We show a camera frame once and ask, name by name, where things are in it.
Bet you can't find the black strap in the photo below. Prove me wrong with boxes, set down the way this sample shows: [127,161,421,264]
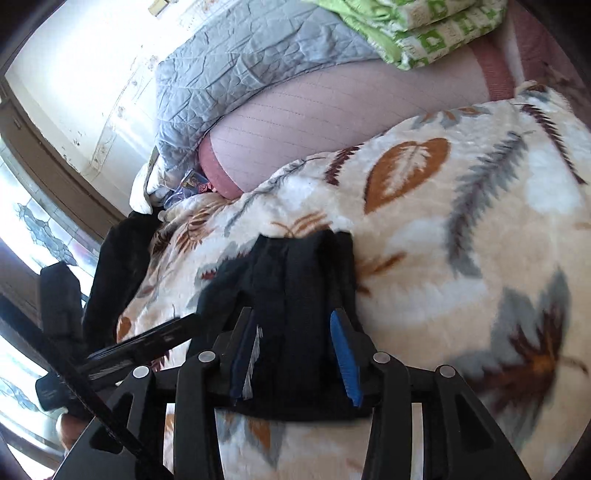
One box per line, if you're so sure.
[0,293,174,480]

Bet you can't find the grey quilted blanket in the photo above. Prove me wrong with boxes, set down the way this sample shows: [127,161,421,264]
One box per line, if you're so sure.
[150,0,384,162]

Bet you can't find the white pillow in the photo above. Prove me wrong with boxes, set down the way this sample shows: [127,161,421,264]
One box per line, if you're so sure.
[129,148,171,215]

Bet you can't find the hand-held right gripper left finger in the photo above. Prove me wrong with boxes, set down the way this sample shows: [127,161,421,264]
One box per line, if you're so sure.
[55,307,266,480]

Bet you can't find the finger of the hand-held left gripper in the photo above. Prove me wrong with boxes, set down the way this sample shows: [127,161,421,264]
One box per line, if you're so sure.
[85,313,204,377]

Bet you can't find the patterned glass window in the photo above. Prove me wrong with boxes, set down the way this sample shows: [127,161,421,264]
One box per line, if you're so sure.
[0,83,116,462]

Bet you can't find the leaf printed fleece blanket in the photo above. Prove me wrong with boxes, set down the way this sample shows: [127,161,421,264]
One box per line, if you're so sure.
[115,83,591,480]

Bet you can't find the green patterned blanket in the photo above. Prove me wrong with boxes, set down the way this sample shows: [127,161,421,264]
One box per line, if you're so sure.
[314,0,511,71]

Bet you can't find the black pants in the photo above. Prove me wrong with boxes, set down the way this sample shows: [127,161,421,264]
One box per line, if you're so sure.
[196,230,375,421]

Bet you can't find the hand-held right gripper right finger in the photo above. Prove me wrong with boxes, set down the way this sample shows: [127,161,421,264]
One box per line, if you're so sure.
[329,308,525,480]

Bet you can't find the black cloth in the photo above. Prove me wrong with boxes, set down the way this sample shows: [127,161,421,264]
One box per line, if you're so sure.
[83,210,162,352]

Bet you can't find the colourful printed packet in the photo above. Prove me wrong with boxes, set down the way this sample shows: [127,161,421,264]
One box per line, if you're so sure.
[164,168,218,208]

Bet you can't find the person's left hand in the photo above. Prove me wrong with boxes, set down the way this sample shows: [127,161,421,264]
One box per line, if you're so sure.
[56,412,95,450]

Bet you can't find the pink quilted sofa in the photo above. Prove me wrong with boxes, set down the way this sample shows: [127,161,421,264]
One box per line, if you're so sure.
[198,0,573,199]

